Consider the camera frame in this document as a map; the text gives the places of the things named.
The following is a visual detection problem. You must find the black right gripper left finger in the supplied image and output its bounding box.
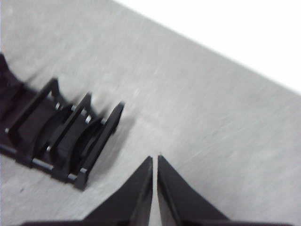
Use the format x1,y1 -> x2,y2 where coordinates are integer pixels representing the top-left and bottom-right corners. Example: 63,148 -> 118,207
21,155 -> 153,226

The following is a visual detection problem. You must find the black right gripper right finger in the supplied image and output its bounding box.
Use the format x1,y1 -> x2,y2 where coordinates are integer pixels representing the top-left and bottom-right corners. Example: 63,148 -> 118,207
157,154 -> 295,226

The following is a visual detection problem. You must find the black plastic dish rack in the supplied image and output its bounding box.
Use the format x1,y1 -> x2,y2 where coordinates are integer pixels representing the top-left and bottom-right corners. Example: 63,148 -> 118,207
0,53 -> 125,191

